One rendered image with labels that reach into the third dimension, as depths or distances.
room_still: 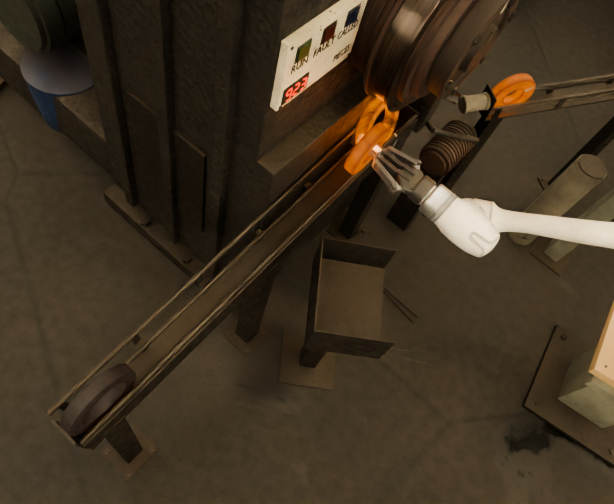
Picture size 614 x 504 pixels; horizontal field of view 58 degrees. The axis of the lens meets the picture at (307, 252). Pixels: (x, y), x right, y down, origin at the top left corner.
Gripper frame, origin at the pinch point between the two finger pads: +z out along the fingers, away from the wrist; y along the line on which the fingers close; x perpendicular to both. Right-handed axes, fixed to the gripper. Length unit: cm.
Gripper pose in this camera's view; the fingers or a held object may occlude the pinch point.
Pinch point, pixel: (368, 145)
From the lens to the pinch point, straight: 150.4
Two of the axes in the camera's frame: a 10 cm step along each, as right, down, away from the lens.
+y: 6.3, -6.3, 4.5
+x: 2.2, -4.1, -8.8
